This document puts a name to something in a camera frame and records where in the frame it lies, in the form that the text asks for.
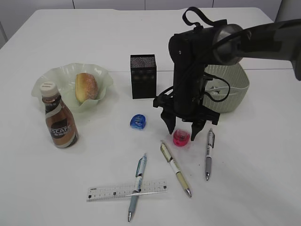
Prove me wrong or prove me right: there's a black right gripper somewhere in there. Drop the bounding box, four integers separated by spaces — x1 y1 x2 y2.
153 63 220 141

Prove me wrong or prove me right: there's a sugared bread roll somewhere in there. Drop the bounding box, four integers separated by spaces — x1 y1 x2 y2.
75 73 98 103

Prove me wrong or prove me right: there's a brown Nescafe coffee bottle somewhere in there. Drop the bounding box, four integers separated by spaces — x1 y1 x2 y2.
40 81 79 148

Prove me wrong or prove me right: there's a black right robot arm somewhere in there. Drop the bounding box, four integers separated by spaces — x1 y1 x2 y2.
153 19 301 138

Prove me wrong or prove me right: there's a pink pencil sharpener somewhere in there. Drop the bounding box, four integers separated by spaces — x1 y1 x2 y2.
173 129 190 147

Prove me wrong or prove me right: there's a grey grip ballpoint pen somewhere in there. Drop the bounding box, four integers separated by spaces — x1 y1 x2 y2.
205 128 215 181

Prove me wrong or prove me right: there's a cream grip ballpoint pen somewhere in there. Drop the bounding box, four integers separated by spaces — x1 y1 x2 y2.
160 140 192 198

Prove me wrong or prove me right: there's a blue pencil sharpener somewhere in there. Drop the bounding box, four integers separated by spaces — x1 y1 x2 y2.
129 114 146 130

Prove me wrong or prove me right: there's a pale green plastic basket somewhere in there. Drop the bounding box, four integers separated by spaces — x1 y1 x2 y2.
203 63 250 113

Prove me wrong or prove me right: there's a blue grip ballpoint pen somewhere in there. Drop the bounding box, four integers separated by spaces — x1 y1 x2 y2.
127 153 147 222

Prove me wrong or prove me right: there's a black mesh pen holder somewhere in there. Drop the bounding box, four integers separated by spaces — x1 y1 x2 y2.
130 54 157 99

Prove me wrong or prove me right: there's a pale green wavy glass plate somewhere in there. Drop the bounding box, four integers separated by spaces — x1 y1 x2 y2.
31 63 113 113

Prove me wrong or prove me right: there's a clear plastic ruler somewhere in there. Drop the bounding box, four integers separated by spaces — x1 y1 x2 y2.
86 180 169 202

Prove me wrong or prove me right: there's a black cable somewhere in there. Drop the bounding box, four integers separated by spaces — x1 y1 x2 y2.
202 73 230 103

